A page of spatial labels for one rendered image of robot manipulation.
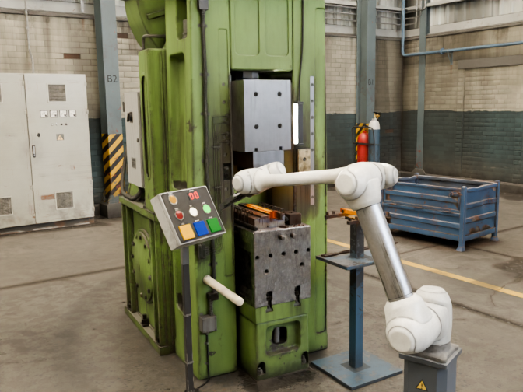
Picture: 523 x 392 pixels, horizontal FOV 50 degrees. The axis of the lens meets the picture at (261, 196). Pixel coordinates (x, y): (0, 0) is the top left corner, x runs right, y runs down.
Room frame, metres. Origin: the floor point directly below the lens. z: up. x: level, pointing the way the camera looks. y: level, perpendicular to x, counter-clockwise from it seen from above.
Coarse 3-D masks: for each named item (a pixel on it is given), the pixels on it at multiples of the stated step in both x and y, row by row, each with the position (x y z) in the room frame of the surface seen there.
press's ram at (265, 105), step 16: (240, 80) 3.20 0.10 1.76; (256, 80) 3.20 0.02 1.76; (272, 80) 3.25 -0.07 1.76; (288, 80) 3.30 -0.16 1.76; (240, 96) 3.20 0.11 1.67; (256, 96) 3.20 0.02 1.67; (272, 96) 3.25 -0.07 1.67; (288, 96) 3.30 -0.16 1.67; (240, 112) 3.20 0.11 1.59; (256, 112) 3.20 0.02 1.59; (272, 112) 3.25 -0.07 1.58; (288, 112) 3.30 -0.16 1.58; (240, 128) 3.21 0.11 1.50; (256, 128) 3.20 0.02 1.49; (272, 128) 3.25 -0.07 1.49; (288, 128) 3.30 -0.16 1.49; (240, 144) 3.21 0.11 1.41; (256, 144) 3.20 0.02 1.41; (272, 144) 3.25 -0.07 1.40; (288, 144) 3.30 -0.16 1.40
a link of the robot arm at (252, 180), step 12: (252, 168) 2.56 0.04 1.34; (240, 180) 2.48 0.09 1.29; (252, 180) 2.49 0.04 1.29; (264, 180) 2.48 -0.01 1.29; (276, 180) 2.46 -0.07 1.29; (288, 180) 2.46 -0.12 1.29; (300, 180) 2.46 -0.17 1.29; (312, 180) 2.46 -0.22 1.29; (324, 180) 2.45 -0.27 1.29; (240, 192) 2.50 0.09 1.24; (252, 192) 2.51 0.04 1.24
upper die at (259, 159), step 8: (240, 152) 3.33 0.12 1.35; (248, 152) 3.24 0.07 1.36; (256, 152) 3.20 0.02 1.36; (264, 152) 3.22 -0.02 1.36; (272, 152) 3.25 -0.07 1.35; (280, 152) 3.27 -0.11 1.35; (240, 160) 3.33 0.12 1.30; (248, 160) 3.24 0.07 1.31; (256, 160) 3.20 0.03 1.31; (264, 160) 3.22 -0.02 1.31; (272, 160) 3.25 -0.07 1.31; (280, 160) 3.27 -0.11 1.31
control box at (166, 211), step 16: (176, 192) 2.85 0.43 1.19; (192, 192) 2.93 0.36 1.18; (208, 192) 3.01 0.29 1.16; (160, 208) 2.75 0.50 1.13; (176, 208) 2.79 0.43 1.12; (160, 224) 2.76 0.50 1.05; (176, 224) 2.73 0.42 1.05; (192, 224) 2.80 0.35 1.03; (176, 240) 2.69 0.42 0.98; (192, 240) 2.74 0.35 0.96
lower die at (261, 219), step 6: (240, 204) 3.58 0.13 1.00; (252, 204) 3.62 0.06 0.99; (252, 210) 3.41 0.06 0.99; (258, 210) 3.35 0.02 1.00; (246, 216) 3.28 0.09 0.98; (252, 216) 3.26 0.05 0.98; (258, 216) 3.24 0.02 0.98; (264, 216) 3.22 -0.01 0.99; (246, 222) 3.28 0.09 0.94; (252, 222) 3.21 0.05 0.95; (258, 222) 3.20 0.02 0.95; (264, 222) 3.22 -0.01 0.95; (270, 222) 3.24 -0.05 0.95; (276, 222) 3.26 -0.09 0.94; (282, 222) 3.27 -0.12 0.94; (258, 228) 3.20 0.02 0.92; (264, 228) 3.22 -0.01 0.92
